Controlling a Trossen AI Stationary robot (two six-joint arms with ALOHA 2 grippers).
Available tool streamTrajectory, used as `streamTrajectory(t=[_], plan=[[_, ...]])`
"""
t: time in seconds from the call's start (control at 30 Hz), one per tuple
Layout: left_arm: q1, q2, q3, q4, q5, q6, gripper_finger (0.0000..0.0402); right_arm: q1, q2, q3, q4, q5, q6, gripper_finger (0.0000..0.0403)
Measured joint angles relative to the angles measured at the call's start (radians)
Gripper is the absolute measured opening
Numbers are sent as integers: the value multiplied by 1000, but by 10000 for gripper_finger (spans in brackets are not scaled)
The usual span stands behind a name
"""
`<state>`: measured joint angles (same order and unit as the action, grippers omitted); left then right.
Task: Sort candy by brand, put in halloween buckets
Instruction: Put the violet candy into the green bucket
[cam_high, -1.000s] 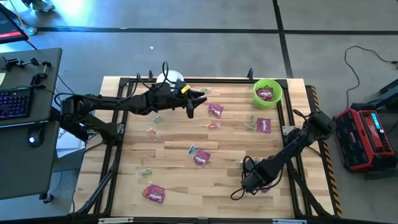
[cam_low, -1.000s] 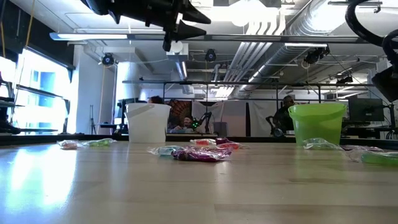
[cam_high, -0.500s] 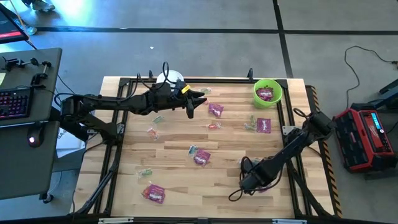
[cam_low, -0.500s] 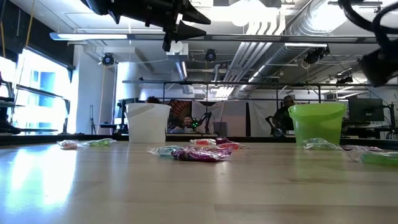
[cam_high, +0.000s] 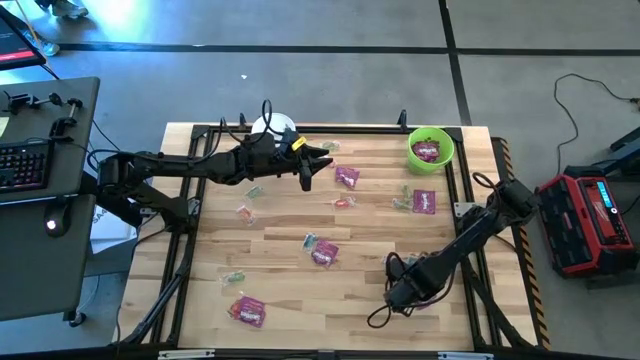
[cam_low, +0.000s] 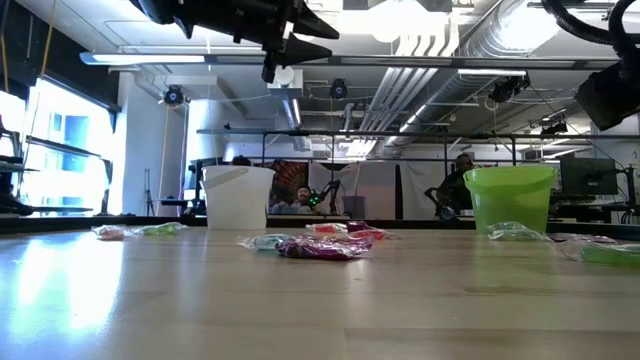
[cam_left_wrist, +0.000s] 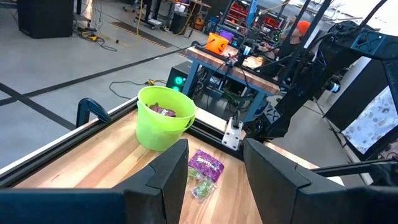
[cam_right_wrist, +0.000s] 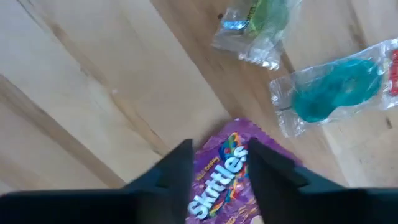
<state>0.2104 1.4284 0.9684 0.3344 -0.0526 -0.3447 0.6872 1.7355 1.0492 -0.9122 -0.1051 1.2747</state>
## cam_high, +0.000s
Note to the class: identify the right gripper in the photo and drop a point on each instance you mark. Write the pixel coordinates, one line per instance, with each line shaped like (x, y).
(417, 290)

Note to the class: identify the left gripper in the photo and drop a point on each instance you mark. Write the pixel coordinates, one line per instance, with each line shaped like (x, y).
(289, 164)

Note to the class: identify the clear red gummy candy pack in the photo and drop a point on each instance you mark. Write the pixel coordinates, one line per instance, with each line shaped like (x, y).
(345, 203)
(232, 314)
(331, 164)

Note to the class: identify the clear teal gummy candy pack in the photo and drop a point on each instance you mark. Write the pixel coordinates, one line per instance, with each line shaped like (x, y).
(412, 257)
(310, 242)

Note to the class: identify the clear orange gummy candy pack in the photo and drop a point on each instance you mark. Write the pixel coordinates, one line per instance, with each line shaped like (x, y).
(246, 215)

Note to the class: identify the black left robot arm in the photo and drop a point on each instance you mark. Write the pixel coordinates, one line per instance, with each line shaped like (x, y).
(165, 162)

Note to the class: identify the white plastic halloween bucket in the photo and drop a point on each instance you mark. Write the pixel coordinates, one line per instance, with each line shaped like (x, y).
(280, 121)

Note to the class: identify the green plastic halloween bucket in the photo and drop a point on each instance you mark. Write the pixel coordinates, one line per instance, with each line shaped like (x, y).
(447, 145)

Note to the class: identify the black clamp on table edge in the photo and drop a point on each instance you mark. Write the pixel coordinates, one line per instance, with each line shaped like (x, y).
(402, 119)

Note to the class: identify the yellow black hazard strip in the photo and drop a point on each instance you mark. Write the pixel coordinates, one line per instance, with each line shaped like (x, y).
(534, 285)

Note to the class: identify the red black power station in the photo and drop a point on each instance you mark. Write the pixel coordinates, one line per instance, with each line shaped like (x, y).
(580, 230)

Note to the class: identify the white box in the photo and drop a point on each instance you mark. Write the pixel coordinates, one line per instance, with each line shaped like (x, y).
(107, 235)

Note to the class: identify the black equipment stand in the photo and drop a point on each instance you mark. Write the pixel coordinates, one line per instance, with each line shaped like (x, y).
(627, 145)

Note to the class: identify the black desk clamp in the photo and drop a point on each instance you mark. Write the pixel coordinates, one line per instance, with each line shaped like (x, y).
(60, 127)
(30, 101)

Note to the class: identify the black computer mouse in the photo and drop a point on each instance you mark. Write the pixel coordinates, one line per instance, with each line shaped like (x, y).
(57, 220)

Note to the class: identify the black desk caster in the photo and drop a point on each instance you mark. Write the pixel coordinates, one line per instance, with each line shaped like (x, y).
(76, 319)

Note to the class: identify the black backlit keyboard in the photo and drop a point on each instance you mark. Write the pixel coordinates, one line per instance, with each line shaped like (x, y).
(25, 165)

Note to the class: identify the dark grey desk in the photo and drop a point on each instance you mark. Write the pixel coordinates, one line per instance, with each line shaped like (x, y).
(30, 270)

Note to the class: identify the dark screen with red stripe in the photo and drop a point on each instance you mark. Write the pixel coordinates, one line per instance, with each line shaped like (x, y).
(15, 47)

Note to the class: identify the left wrist camera yellow tag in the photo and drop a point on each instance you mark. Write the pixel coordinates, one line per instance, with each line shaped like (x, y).
(299, 143)

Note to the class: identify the silver frame hinge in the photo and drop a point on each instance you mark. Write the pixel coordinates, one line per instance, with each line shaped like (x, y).
(465, 356)
(185, 354)

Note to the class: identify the black frame post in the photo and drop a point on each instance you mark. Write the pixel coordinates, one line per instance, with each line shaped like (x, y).
(242, 121)

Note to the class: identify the silver frame bracket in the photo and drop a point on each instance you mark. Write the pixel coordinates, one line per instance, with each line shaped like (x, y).
(461, 209)

